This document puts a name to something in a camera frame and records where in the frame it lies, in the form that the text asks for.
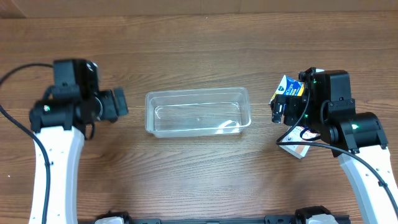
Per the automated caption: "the blue yellow VapoDrops box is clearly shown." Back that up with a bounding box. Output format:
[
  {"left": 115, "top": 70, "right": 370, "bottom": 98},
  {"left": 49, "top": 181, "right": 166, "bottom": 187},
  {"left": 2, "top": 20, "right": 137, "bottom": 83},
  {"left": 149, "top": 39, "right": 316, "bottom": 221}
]
[{"left": 269, "top": 75, "right": 305, "bottom": 104}]

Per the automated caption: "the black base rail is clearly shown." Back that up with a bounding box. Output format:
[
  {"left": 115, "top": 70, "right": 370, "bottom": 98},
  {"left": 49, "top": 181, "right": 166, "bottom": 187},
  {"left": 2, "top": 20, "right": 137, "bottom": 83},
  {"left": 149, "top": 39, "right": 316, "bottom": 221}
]
[{"left": 74, "top": 211, "right": 352, "bottom": 224}]

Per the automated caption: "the clear plastic container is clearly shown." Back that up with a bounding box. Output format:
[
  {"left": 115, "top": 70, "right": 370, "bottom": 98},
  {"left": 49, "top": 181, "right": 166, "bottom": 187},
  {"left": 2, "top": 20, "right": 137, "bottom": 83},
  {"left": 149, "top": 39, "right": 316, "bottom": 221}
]
[{"left": 145, "top": 87, "right": 251, "bottom": 138}]

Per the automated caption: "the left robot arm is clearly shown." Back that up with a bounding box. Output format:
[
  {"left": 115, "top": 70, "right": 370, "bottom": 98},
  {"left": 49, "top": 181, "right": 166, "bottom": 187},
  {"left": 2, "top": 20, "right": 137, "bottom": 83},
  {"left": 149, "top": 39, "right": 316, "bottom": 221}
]
[{"left": 29, "top": 59, "right": 128, "bottom": 223}]

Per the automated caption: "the white Hansaplast plaster box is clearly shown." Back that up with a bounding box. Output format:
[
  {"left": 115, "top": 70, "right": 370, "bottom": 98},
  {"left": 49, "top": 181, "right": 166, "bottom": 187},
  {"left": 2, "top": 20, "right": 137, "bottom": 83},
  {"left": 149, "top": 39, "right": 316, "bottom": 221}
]
[{"left": 280, "top": 126, "right": 319, "bottom": 159}]

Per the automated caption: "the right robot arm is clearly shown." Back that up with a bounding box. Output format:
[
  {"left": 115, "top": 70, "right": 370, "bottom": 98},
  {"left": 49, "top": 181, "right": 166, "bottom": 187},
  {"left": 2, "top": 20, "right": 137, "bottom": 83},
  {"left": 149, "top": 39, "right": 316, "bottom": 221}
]
[{"left": 270, "top": 67, "right": 397, "bottom": 223}]

